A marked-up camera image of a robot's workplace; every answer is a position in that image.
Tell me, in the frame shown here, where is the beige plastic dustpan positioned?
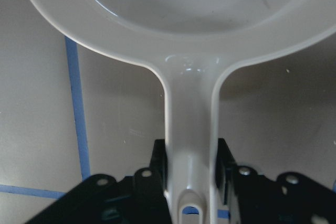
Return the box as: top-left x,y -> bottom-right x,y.
30,0 -> 335,223

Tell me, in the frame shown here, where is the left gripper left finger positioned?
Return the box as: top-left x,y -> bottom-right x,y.
28,140 -> 172,223

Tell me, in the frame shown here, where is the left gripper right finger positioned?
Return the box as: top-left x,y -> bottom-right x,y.
215,138 -> 335,223

